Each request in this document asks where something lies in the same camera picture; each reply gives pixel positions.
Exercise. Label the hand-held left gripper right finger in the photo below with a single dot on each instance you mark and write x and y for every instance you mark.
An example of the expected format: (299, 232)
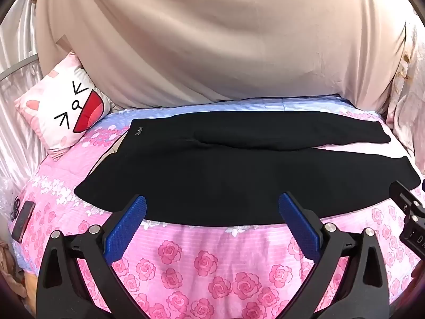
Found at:
(298, 226)

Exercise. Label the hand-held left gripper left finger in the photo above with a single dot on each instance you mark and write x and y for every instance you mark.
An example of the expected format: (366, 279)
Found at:
(128, 227)

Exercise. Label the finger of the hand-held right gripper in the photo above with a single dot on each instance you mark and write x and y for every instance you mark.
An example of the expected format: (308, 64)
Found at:
(403, 194)

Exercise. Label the black pants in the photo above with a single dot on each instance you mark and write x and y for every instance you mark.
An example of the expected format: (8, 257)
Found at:
(212, 169)

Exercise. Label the pink floral bedsheet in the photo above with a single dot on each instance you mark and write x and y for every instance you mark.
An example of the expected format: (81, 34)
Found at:
(212, 272)

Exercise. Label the dark smartphone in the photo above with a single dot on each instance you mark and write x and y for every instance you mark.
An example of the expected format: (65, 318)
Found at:
(23, 221)

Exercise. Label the pale floral curtain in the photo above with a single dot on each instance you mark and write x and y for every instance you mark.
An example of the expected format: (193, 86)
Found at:
(406, 83)

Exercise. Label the tan cloth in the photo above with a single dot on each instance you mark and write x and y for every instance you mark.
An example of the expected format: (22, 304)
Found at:
(16, 272)

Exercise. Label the cat face pillow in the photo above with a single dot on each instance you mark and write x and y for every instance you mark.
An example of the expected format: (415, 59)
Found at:
(66, 106)

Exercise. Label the silver satin curtain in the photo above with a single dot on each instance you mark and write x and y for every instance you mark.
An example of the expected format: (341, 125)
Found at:
(16, 73)

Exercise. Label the grey metal rod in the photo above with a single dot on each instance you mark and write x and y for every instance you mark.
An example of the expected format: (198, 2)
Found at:
(20, 67)

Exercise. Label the beige curtain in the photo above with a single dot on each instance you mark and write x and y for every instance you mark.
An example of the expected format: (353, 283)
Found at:
(215, 40)

